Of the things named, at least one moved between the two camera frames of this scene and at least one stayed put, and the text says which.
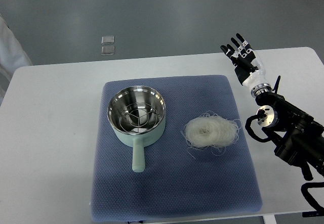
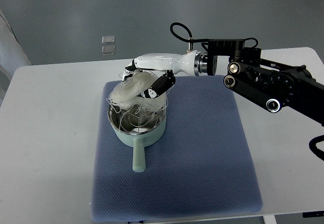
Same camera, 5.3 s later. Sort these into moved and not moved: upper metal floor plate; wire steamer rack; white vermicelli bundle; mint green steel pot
Moved: white vermicelli bundle
Not moved: upper metal floor plate; wire steamer rack; mint green steel pot
